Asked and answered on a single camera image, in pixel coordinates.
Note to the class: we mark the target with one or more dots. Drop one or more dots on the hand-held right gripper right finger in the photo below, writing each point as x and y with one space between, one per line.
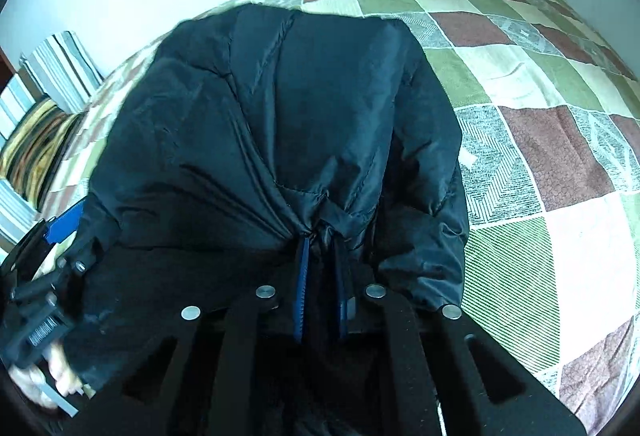
342 306

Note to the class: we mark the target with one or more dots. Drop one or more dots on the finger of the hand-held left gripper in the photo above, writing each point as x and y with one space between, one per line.
65 221

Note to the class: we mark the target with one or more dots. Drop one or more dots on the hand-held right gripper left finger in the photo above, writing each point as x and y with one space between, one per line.
301 296

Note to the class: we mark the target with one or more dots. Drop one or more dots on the black puffer jacket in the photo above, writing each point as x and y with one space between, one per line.
300 115

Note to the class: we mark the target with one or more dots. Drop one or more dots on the person's left hand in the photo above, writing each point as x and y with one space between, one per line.
65 373

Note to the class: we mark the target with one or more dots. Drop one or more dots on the striped pillow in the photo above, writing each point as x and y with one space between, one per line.
15 108
15 216
62 70

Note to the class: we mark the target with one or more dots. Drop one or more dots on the yellow brown patterned pillow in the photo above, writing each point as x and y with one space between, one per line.
35 150

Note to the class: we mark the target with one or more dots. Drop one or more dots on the patchwork checked bed sheet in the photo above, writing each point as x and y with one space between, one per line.
550 140

